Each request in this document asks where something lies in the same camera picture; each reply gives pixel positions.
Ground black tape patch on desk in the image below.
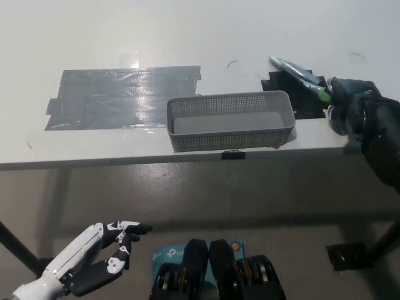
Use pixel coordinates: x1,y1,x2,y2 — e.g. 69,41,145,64
260,70,328,120

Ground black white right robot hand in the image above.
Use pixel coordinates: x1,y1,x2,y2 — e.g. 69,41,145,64
326,76,384,144

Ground grey duct tape patch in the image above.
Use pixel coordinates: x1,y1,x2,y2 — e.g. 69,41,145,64
43,64,203,132

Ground black table leg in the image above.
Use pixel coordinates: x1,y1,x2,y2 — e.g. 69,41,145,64
368,218,400,260
0,220,41,276

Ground grey perforated plastic basket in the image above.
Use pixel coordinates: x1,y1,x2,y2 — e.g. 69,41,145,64
166,90,296,153

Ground small black tape piece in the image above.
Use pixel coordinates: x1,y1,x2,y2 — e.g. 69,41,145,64
221,150,246,161

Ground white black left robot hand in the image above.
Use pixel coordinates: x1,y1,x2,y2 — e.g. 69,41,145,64
42,220,153,297

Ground silver trowel green black handle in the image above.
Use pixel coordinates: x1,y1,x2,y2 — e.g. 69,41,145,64
268,56,334,106

